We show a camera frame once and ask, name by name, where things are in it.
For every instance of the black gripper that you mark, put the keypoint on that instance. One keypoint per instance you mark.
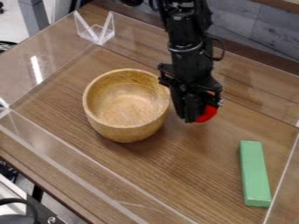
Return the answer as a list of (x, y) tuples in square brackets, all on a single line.
[(192, 95)]

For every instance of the red plush fruit green leaf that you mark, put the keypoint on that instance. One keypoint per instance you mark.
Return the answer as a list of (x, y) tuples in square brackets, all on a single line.
[(206, 112)]

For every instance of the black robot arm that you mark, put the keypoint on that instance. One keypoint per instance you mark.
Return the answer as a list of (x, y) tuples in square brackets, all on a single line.
[(188, 21)]

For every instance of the light wooden bowl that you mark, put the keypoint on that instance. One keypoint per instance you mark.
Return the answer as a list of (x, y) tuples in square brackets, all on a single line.
[(126, 104)]

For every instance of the clear acrylic tray walls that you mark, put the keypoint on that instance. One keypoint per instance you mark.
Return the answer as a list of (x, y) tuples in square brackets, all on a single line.
[(92, 132)]

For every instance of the green rectangular block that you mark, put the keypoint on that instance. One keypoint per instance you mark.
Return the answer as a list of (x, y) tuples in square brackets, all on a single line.
[(254, 174)]

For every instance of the black clamp under table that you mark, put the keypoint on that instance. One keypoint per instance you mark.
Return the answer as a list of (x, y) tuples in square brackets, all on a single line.
[(22, 208)]

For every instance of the clear acrylic corner bracket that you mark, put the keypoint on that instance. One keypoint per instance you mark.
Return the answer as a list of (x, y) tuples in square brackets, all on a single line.
[(96, 33)]

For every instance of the grey post in background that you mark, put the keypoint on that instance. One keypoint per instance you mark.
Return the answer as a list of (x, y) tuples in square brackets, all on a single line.
[(34, 15)]

